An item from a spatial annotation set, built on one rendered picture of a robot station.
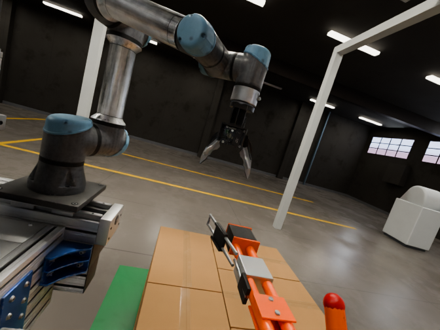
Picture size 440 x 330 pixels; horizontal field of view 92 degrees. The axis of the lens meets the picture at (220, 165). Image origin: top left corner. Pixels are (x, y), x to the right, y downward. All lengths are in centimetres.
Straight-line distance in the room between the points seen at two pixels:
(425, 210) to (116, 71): 688
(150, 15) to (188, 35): 14
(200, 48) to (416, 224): 680
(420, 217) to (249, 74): 664
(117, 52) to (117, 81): 9
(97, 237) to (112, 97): 46
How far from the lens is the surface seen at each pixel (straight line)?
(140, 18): 66
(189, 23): 54
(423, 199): 708
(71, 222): 81
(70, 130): 76
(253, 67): 61
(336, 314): 32
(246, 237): 60
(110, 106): 85
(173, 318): 114
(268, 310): 43
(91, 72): 364
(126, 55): 87
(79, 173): 81
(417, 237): 721
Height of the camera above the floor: 135
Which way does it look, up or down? 8 degrees down
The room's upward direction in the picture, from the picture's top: 17 degrees clockwise
